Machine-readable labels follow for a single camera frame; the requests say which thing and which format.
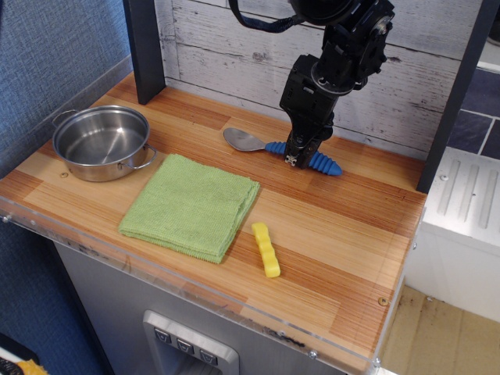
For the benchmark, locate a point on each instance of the dark left frame post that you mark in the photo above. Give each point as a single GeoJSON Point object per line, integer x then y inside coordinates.
{"type": "Point", "coordinates": [145, 49]}

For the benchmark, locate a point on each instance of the stainless steel pot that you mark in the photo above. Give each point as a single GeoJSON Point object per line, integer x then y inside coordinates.
{"type": "Point", "coordinates": [102, 143]}

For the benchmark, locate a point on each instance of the dark frame post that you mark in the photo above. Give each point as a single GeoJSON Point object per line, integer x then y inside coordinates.
{"type": "Point", "coordinates": [145, 49]}
{"type": "Point", "coordinates": [474, 46]}

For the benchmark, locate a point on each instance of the blue handled metal spoon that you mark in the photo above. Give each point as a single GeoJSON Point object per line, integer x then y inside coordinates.
{"type": "Point", "coordinates": [246, 142]}

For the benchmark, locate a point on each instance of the clear acrylic edge guard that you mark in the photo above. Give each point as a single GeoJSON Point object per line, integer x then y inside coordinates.
{"type": "Point", "coordinates": [326, 313]}

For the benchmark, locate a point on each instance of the green folded cloth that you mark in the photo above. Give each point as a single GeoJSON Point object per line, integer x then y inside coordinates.
{"type": "Point", "coordinates": [190, 208]}

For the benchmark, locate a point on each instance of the white grooved side appliance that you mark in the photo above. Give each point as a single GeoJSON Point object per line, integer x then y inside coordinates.
{"type": "Point", "coordinates": [455, 257]}

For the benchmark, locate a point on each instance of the silver button panel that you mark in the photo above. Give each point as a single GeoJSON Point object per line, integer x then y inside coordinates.
{"type": "Point", "coordinates": [178, 349]}

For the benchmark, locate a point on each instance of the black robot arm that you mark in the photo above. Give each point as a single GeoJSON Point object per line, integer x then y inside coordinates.
{"type": "Point", "coordinates": [354, 39]}

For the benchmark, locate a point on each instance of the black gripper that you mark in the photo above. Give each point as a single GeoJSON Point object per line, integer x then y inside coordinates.
{"type": "Point", "coordinates": [311, 112]}

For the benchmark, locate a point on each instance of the yellow toy vegetable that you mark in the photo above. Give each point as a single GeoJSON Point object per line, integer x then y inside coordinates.
{"type": "Point", "coordinates": [269, 260]}

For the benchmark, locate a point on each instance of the dark right frame post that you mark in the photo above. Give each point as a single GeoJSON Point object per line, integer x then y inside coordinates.
{"type": "Point", "coordinates": [474, 46]}

